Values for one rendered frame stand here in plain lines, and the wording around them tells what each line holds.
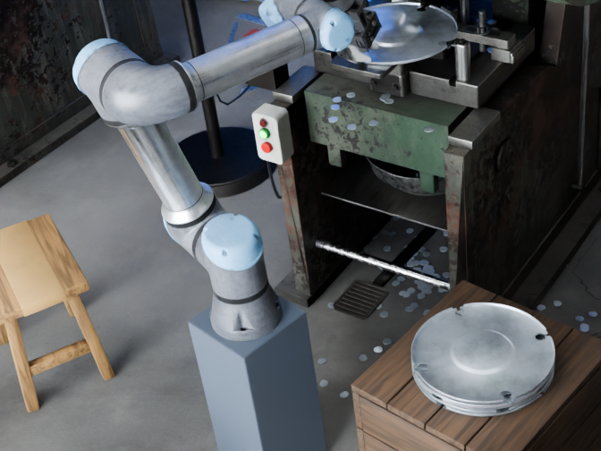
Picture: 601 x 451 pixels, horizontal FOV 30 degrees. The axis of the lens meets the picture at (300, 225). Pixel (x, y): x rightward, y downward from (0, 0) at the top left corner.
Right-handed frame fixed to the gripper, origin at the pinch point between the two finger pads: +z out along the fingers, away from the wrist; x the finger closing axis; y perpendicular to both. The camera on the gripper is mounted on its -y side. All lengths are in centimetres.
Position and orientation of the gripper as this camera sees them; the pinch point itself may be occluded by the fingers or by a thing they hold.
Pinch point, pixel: (357, 58)
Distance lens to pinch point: 251.8
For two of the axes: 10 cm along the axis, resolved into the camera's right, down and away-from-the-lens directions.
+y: 8.4, 2.4, -4.8
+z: 3.3, 4.8, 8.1
